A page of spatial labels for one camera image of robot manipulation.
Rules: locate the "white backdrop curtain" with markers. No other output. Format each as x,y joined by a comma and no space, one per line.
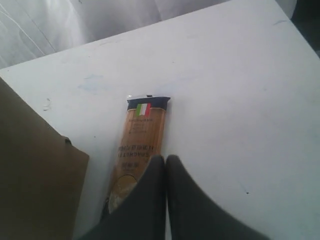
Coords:
30,29

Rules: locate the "large brown paper bag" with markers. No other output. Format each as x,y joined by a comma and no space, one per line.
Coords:
41,174

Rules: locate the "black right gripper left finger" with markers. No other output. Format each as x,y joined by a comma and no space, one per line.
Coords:
142,215

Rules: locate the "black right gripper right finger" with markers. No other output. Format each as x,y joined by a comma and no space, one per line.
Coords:
193,215

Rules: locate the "spaghetti packet with Italian flag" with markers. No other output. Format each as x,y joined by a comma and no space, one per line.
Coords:
141,139

